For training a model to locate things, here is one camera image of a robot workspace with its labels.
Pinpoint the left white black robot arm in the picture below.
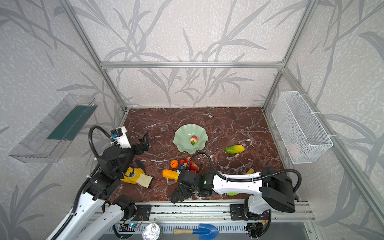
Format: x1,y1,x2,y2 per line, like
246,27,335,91
48,126,150,240

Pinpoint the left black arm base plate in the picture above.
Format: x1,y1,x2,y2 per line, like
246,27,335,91
128,204,152,222

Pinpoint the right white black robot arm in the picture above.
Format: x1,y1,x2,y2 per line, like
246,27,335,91
163,153,302,217

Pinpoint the light green scalloped fruit bowl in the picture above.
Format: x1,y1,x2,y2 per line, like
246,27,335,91
173,124,209,154

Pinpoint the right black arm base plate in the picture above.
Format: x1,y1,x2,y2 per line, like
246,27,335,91
230,204,271,222

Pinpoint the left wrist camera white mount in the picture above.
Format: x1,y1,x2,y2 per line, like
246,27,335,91
111,127,132,149

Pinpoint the green toy spatula yellow handle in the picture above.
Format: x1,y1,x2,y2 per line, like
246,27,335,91
226,167,256,197

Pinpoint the fake orange tangerine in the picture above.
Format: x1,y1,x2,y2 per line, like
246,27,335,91
170,160,179,169

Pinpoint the white wire mesh basket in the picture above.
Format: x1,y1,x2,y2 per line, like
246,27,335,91
272,91,334,164

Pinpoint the silver metal can top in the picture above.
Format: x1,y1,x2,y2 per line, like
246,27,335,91
142,223,163,240

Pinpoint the fake dark avocado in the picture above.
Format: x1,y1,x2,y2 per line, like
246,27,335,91
171,193,180,204

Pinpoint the blue toy shovel wooden handle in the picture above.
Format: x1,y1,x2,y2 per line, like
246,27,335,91
173,224,219,240

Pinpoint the fake green yellow mango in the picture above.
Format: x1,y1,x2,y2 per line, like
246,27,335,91
225,145,245,154

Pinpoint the clear acrylic wall shelf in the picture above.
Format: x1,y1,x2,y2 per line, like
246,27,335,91
9,94,98,163

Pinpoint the fake red grape bunch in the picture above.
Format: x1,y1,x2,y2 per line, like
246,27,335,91
178,157,200,174

